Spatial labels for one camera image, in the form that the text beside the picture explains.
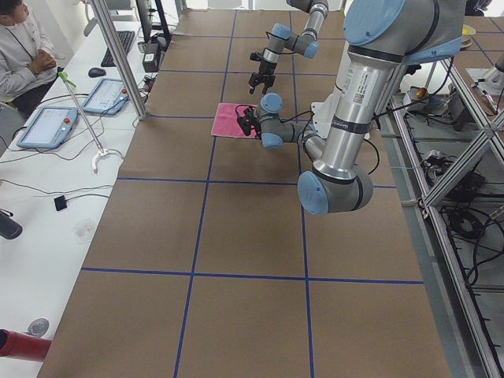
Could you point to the black power adapter box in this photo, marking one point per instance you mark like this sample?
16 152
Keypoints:
151 57

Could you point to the aluminium table frame rail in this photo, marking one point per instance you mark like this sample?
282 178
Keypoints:
448 160

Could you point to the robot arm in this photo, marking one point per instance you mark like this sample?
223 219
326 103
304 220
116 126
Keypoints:
281 38
381 36

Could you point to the blue teach pendant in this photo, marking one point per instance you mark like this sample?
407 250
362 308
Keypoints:
107 98
49 127

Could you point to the aluminium frame post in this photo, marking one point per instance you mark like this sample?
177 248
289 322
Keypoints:
109 33

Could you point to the computer monitor stand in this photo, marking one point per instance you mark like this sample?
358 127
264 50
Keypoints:
153 22

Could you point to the pink towel with grey edging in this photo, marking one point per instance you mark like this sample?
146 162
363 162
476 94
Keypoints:
226 121

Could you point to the black cylinder object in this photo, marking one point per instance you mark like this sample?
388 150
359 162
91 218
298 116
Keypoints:
9 228

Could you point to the person in white sweater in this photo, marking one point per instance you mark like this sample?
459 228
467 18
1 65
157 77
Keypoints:
28 64

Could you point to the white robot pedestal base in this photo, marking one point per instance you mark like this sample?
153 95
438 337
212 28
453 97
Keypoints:
325 111

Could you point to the emergency stop button box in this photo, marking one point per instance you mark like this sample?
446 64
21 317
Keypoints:
415 99

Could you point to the red cylinder object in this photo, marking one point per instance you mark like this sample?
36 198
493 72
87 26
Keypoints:
21 346

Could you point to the far blue teach pendant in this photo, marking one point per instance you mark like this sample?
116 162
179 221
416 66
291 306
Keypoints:
107 98

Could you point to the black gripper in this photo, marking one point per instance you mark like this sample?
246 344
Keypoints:
266 68
250 123

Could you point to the small black square device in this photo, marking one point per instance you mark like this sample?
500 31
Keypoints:
60 203

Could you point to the black computer mouse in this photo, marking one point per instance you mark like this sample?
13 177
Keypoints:
96 72

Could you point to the reacher grabber stick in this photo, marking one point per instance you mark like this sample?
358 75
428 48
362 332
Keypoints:
102 152

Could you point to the round metal desk grommet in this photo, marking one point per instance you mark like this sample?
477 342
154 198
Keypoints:
39 327

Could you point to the near blue teach pendant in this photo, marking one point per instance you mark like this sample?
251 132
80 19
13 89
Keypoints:
49 127

